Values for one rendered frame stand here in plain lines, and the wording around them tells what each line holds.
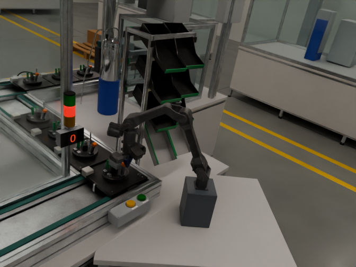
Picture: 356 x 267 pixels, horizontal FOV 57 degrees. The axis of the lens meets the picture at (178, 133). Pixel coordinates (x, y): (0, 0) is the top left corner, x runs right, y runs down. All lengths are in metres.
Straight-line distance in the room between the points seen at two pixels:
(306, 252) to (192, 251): 1.72
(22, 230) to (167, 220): 0.65
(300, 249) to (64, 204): 2.12
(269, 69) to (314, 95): 0.82
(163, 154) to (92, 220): 0.57
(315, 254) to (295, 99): 2.84
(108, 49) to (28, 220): 1.32
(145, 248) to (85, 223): 0.29
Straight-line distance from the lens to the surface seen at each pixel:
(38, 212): 1.63
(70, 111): 1.52
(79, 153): 1.86
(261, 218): 1.86
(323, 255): 3.22
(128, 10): 7.83
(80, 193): 1.71
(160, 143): 1.87
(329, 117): 5.30
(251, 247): 1.68
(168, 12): 2.69
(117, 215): 1.53
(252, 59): 5.65
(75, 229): 1.48
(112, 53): 2.44
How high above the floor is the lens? 1.99
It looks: 27 degrees down
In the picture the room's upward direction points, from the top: 10 degrees clockwise
